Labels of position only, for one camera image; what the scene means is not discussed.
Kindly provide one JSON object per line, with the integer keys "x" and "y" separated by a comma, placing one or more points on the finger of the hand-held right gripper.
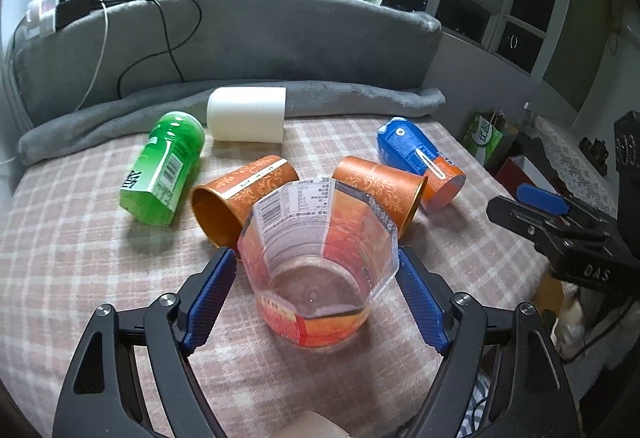
{"x": 520, "y": 217}
{"x": 542, "y": 199}

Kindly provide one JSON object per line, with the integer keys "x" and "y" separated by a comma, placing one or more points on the red box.
{"x": 520, "y": 178}

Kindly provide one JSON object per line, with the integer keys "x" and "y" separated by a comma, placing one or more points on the white lace cloth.
{"x": 570, "y": 152}

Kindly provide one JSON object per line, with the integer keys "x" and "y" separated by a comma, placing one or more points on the pink plaid bed sheet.
{"x": 75, "y": 243}

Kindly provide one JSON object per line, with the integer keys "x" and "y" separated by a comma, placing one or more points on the clear plastic cup orange label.
{"x": 312, "y": 263}

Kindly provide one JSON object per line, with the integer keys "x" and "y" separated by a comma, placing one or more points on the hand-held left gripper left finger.
{"x": 209, "y": 305}

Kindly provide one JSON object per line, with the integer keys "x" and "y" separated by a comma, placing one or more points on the orange paper cup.
{"x": 235, "y": 198}
{"x": 382, "y": 190}

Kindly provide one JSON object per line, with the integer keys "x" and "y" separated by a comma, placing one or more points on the green tissue pack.
{"x": 482, "y": 137}

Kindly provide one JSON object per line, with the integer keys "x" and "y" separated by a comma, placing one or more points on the blue and orange cup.
{"x": 417, "y": 157}

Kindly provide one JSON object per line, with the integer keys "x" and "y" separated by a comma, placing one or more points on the white power strip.
{"x": 42, "y": 12}

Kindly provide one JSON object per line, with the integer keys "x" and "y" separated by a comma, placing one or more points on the grey fleece blanket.
{"x": 280, "y": 47}

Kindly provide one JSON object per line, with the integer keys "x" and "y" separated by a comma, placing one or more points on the white cup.
{"x": 247, "y": 115}

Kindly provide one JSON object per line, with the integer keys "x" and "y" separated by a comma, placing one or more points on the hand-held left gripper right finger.
{"x": 421, "y": 310}

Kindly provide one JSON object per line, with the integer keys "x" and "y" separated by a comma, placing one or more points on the black charger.
{"x": 75, "y": 10}

